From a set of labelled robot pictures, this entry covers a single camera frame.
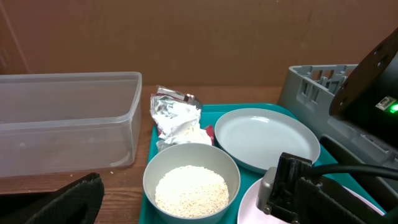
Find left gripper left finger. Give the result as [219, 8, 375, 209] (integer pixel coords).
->
[25, 173, 104, 224]

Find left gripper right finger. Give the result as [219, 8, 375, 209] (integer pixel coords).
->
[256, 152, 397, 224]

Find pink plate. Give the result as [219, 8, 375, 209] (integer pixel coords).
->
[238, 178, 384, 224]

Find grey plate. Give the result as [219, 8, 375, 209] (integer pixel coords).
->
[215, 108, 320, 174]

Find grey bowl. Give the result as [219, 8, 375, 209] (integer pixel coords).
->
[143, 143, 241, 223]

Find white rice pile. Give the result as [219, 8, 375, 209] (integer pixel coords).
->
[155, 166, 229, 218]

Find red ketchup packet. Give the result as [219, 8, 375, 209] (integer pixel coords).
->
[205, 125, 215, 146]

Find white napkin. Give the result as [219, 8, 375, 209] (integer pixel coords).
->
[150, 103, 213, 152]

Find silver foil wrapper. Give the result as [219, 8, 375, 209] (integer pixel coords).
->
[150, 86, 203, 136]

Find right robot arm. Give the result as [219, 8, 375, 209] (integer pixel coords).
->
[329, 30, 397, 170]

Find grey dishwasher rack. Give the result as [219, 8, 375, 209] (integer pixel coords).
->
[278, 64, 397, 169]

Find teal serving tray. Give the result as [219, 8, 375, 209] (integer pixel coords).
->
[139, 103, 385, 224]

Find black plastic tray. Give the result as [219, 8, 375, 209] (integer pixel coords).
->
[1, 192, 50, 223]

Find clear plastic bin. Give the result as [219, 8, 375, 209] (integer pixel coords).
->
[1, 72, 142, 177]

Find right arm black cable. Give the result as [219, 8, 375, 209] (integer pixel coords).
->
[307, 163, 398, 181]

